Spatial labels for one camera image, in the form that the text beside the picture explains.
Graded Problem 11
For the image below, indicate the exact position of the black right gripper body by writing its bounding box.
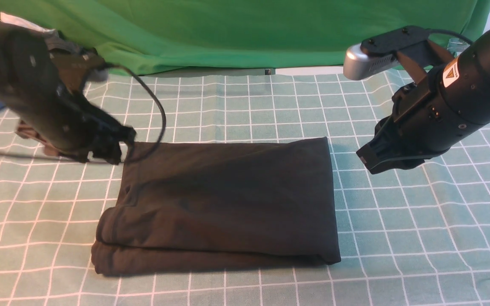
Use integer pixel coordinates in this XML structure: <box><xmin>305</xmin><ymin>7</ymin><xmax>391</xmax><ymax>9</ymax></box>
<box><xmin>379</xmin><ymin>81</ymin><xmax>471</xmax><ymax>158</ymax></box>

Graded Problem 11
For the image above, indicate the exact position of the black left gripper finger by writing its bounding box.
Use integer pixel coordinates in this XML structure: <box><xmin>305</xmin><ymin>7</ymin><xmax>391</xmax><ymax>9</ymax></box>
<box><xmin>15</xmin><ymin>121</ymin><xmax>52</xmax><ymax>146</ymax></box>

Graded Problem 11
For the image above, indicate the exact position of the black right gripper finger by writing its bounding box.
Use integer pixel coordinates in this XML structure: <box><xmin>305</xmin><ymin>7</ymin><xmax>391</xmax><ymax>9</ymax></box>
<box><xmin>366</xmin><ymin>153</ymin><xmax>443</xmax><ymax>175</ymax></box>
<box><xmin>356</xmin><ymin>127</ymin><xmax>403</xmax><ymax>164</ymax></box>

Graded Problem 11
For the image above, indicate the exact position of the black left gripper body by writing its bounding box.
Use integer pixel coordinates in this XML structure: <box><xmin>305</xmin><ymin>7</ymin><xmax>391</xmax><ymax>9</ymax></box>
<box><xmin>5</xmin><ymin>87</ymin><xmax>137</xmax><ymax>165</ymax></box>

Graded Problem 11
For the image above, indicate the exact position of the dark gray long-sleeved shirt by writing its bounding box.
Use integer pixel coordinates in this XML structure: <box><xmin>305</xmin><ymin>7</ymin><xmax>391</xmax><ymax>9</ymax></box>
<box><xmin>91</xmin><ymin>137</ymin><xmax>342</xmax><ymax>277</ymax></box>

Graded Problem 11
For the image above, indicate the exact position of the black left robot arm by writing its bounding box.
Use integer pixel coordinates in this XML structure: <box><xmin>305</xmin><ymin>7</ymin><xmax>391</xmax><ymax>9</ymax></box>
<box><xmin>0</xmin><ymin>23</ymin><xmax>136</xmax><ymax>165</ymax></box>

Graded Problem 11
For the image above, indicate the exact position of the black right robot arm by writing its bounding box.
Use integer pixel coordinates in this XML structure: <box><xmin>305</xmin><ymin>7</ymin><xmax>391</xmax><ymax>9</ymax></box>
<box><xmin>344</xmin><ymin>25</ymin><xmax>490</xmax><ymax>174</ymax></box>

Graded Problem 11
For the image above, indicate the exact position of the green checkered tablecloth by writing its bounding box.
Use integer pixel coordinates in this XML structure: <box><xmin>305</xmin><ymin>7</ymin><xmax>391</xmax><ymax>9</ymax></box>
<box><xmin>0</xmin><ymin>70</ymin><xmax>490</xmax><ymax>306</ymax></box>

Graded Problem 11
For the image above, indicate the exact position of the metal binder clip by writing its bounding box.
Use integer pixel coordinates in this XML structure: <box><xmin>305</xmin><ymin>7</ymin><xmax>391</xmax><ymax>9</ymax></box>
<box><xmin>447</xmin><ymin>37</ymin><xmax>470</xmax><ymax>57</ymax></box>

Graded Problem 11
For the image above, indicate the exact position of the crumpled dark gray garment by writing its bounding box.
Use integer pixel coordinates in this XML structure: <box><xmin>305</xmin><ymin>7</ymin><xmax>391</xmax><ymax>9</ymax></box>
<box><xmin>0</xmin><ymin>20</ymin><xmax>98</xmax><ymax>56</ymax></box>

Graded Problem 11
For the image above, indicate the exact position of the green backdrop cloth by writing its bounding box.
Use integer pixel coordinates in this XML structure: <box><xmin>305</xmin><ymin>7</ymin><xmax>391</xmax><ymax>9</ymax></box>
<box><xmin>0</xmin><ymin>0</ymin><xmax>490</xmax><ymax>75</ymax></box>

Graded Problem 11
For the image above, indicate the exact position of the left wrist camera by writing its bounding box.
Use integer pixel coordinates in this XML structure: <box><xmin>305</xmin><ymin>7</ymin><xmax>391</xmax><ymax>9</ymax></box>
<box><xmin>50</xmin><ymin>53</ymin><xmax>108</xmax><ymax>92</ymax></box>

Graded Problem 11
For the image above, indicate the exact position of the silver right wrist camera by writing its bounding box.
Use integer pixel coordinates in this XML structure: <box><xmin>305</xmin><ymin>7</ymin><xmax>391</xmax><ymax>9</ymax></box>
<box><xmin>343</xmin><ymin>25</ymin><xmax>454</xmax><ymax>83</ymax></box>

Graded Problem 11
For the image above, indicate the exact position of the black right camera cable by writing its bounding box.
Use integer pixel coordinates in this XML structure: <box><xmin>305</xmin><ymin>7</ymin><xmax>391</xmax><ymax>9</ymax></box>
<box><xmin>426</xmin><ymin>29</ymin><xmax>475</xmax><ymax>46</ymax></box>

